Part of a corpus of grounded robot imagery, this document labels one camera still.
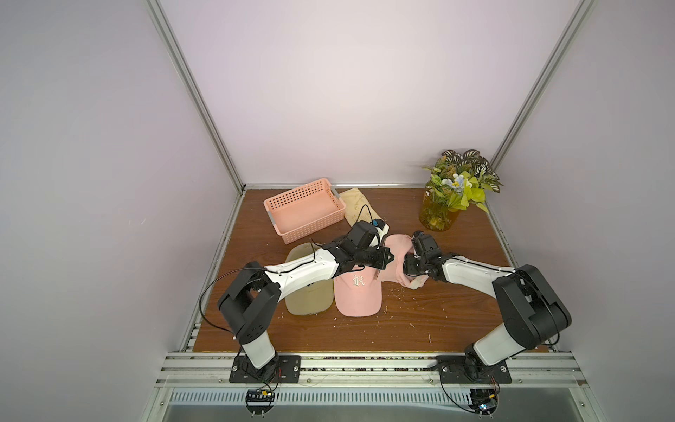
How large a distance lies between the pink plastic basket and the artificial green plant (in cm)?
39

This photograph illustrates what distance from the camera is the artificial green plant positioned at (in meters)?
0.88

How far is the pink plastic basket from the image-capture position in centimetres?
103
